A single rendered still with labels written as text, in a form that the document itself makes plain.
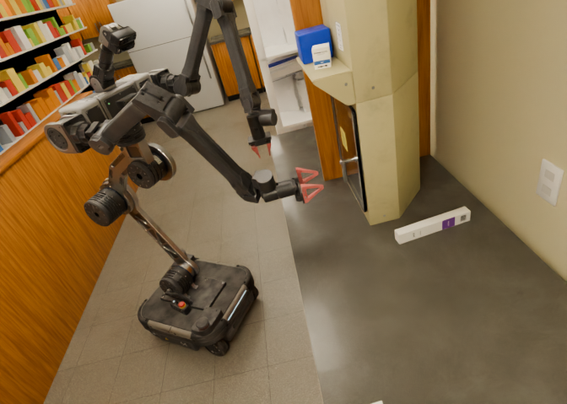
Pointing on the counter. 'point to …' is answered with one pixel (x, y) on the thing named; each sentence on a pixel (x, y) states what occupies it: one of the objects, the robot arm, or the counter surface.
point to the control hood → (332, 80)
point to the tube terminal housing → (381, 85)
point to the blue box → (305, 42)
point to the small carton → (321, 56)
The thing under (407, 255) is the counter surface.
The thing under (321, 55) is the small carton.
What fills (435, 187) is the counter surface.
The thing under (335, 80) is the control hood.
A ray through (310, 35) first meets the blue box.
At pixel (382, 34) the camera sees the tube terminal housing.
